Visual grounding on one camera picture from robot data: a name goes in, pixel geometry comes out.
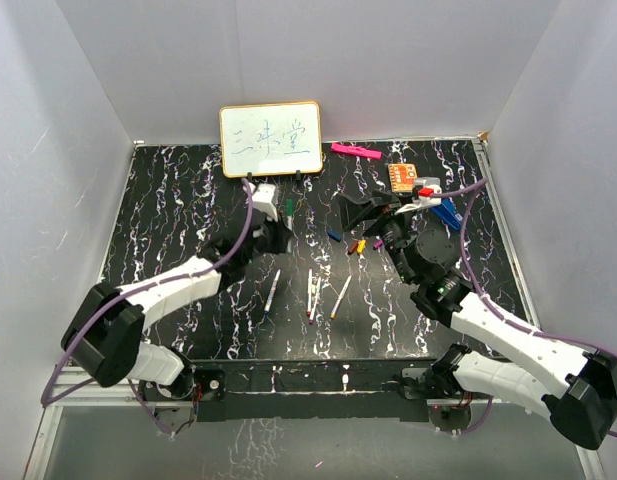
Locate green white pen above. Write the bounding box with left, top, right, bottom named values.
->
left=285, top=198, right=294, bottom=231

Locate yellow framed whiteboard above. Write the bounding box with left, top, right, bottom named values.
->
left=219, top=101, right=324, bottom=178

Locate orange card box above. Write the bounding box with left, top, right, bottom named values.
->
left=387, top=163, right=418, bottom=194

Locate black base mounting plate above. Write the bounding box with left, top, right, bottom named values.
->
left=137, top=358, right=489, bottom=424

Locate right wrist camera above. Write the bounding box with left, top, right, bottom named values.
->
left=396, top=177, right=442, bottom=215

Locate orange tipped white pen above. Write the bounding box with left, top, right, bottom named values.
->
left=330, top=275, right=352, bottom=320

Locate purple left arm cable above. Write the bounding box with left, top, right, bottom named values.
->
left=40, top=178, right=255, bottom=407

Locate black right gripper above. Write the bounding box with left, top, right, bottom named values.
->
left=337, top=189, right=419, bottom=285

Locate red white pen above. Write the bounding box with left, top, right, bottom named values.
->
left=306, top=268, right=313, bottom=317

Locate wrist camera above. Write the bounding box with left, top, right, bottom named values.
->
left=252, top=184, right=279, bottom=222
left=396, top=177, right=442, bottom=215

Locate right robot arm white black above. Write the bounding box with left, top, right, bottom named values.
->
left=336, top=191, right=617, bottom=450

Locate aluminium frame rail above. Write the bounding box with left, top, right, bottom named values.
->
left=40, top=367, right=140, bottom=407

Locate blue white pen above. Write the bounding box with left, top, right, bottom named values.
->
left=264, top=269, right=281, bottom=315

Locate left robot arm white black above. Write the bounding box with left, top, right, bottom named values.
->
left=61, top=219, right=292, bottom=399

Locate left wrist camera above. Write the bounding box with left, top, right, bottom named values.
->
left=252, top=184, right=279, bottom=222

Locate blue stapler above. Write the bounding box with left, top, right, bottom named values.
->
left=431, top=198, right=463, bottom=231

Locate purple tipped white pen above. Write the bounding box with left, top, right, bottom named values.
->
left=309, top=277, right=321, bottom=325

